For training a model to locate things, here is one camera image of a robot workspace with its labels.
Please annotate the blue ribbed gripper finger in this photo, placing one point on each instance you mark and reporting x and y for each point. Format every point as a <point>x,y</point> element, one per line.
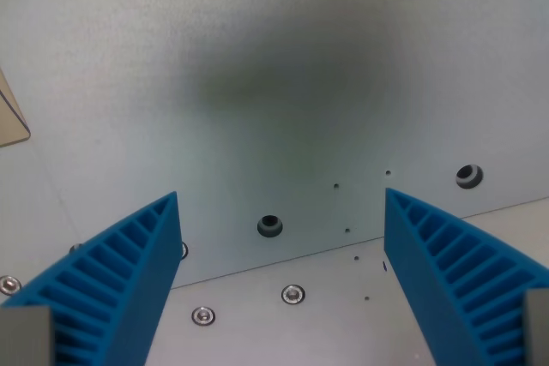
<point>446,271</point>
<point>128,271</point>

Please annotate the beige wooden board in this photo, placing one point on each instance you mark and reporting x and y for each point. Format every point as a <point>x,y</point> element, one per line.
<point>10,119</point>

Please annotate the silver hex socket screw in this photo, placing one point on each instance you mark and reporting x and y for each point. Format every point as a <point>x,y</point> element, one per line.
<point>293,294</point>
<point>184,250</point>
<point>203,316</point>
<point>8,284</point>

